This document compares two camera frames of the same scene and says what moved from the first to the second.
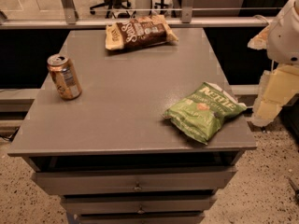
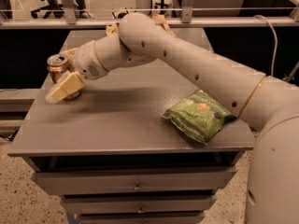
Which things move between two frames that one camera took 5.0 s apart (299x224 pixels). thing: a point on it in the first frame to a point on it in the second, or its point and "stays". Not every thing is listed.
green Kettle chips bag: x=201 y=114 stays
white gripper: x=284 y=40 to x=85 y=61
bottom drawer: x=175 y=217 stays
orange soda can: x=64 y=77 stays
